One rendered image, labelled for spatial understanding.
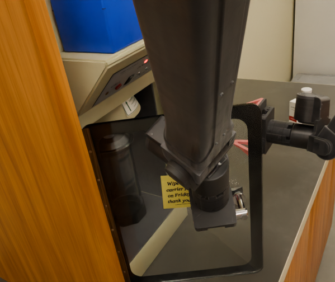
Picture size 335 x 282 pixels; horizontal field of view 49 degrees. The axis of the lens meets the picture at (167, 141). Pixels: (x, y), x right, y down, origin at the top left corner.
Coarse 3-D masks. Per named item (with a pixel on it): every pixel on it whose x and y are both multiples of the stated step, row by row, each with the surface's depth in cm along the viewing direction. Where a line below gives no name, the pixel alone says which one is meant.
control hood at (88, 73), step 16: (128, 48) 53; (144, 48) 56; (64, 64) 54; (80, 64) 52; (96, 64) 50; (112, 64) 51; (128, 64) 57; (80, 80) 54; (96, 80) 52; (80, 96) 55; (96, 96) 57; (80, 112) 58
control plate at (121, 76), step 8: (144, 56) 60; (136, 64) 60; (144, 64) 65; (120, 72) 56; (128, 72) 60; (136, 72) 65; (144, 72) 70; (112, 80) 56; (120, 80) 60; (104, 88) 57; (112, 88) 61; (120, 88) 65; (104, 96) 60; (96, 104) 61
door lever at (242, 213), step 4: (236, 196) 68; (240, 196) 68; (244, 196) 68; (236, 200) 68; (240, 200) 67; (244, 200) 68; (240, 204) 66; (240, 208) 65; (244, 208) 65; (236, 212) 64; (240, 212) 64; (244, 212) 64; (240, 216) 64; (244, 216) 64
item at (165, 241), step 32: (96, 128) 61; (128, 128) 61; (256, 128) 61; (128, 160) 64; (160, 160) 64; (256, 160) 64; (128, 192) 67; (160, 192) 67; (256, 192) 68; (128, 224) 71; (160, 224) 71; (192, 224) 71; (256, 224) 72; (128, 256) 75; (160, 256) 76; (192, 256) 76; (224, 256) 76; (256, 256) 76
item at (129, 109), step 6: (132, 96) 80; (126, 102) 77; (132, 102) 79; (138, 102) 84; (120, 108) 76; (126, 108) 77; (132, 108) 78; (138, 108) 80; (108, 114) 75; (114, 114) 75; (120, 114) 76; (126, 114) 76; (132, 114) 78; (102, 120) 74; (108, 120) 75; (114, 120) 75
